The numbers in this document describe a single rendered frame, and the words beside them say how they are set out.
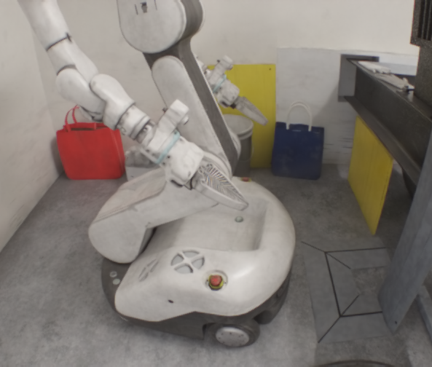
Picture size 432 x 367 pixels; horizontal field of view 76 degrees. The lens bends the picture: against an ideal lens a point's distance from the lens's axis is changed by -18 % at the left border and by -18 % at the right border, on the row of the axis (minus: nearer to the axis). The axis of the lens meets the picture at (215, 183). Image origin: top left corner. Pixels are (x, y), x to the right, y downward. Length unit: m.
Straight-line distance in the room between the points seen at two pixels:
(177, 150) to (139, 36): 0.28
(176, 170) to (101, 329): 0.81
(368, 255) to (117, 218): 1.02
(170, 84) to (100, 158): 1.29
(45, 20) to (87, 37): 1.31
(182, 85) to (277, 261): 0.53
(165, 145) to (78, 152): 1.48
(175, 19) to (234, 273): 0.63
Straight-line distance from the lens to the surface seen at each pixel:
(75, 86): 0.66
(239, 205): 0.67
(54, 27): 0.69
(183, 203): 0.88
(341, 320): 1.22
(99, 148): 1.99
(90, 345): 1.25
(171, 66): 0.78
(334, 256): 1.42
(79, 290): 1.43
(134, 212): 0.96
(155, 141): 0.62
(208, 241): 1.05
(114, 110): 0.64
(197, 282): 0.85
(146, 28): 0.74
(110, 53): 1.96
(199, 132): 0.82
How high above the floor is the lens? 1.00
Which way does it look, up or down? 32 degrees down
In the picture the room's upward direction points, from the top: 4 degrees counter-clockwise
